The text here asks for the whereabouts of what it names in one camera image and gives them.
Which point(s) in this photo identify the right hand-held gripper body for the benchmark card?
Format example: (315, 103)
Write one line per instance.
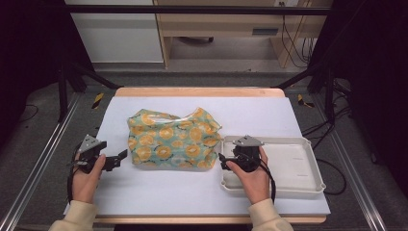
(247, 157)

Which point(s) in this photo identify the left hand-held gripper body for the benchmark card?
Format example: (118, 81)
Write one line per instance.
(88, 150)

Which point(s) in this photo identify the white plastic tray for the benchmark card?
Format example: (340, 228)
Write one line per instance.
(290, 163)

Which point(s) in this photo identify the orange slice print plastic bag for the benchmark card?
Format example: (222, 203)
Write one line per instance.
(173, 141)

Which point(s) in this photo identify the person's right hand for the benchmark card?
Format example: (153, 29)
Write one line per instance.
(255, 186)

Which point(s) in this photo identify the person's left hand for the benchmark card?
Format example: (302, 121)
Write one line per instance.
(84, 187)

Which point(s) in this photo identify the yellow black tape strip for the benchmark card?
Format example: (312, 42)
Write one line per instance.
(304, 101)
(97, 100)

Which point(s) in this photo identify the black metal stand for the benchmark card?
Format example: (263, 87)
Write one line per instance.
(64, 93)
(328, 96)

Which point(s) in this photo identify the black curtain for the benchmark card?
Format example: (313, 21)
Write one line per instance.
(375, 64)
(29, 48)

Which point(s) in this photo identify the white cabinet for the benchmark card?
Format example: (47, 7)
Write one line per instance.
(118, 35)

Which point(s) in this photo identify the light wooden desk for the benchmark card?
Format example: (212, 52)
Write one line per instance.
(224, 22)

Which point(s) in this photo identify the aluminium rail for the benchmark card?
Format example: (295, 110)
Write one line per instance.
(356, 173)
(38, 160)

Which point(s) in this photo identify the black horizontal frame bar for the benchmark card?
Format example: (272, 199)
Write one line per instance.
(192, 10)

